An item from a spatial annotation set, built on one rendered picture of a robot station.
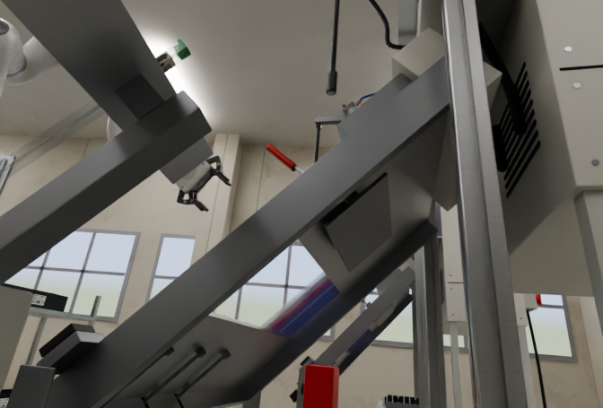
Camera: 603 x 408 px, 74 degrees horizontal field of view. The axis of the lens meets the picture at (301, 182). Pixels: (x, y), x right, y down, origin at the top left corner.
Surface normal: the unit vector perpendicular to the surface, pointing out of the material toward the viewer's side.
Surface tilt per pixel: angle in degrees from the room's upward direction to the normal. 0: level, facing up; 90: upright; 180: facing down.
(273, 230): 90
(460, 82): 90
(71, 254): 90
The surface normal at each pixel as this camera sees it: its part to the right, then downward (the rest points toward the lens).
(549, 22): -0.22, -0.41
